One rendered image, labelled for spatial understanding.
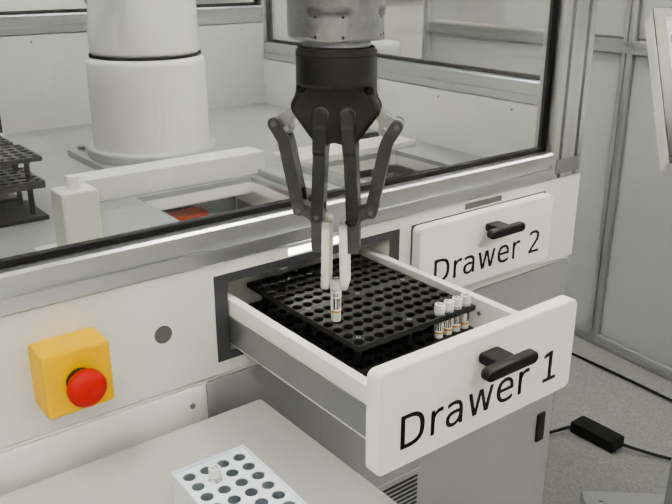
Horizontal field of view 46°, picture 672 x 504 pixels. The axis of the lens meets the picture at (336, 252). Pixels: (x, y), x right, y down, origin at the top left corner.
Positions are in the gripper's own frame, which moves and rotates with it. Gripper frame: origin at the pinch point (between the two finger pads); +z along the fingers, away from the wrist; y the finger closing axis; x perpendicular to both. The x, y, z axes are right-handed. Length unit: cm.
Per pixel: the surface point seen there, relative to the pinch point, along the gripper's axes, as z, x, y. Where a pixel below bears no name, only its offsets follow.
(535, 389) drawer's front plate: 17.1, 5.7, 21.4
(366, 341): 10.5, 1.6, 3.0
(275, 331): 11.4, 4.3, -7.4
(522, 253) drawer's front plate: 16, 47, 23
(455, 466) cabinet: 53, 41, 14
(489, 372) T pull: 9.5, -5.2, 15.6
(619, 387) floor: 100, 160, 67
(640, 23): -9, 190, 66
